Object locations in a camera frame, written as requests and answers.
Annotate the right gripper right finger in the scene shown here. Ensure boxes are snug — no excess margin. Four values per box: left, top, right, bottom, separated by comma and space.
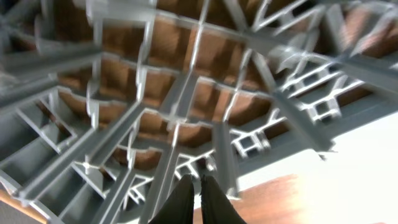
200, 175, 246, 224

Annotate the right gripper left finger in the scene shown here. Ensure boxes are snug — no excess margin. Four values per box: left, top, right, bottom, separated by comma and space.
149, 175, 195, 224

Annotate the grey dishwasher rack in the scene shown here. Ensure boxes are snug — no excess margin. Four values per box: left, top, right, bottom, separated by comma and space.
1, 1, 397, 223

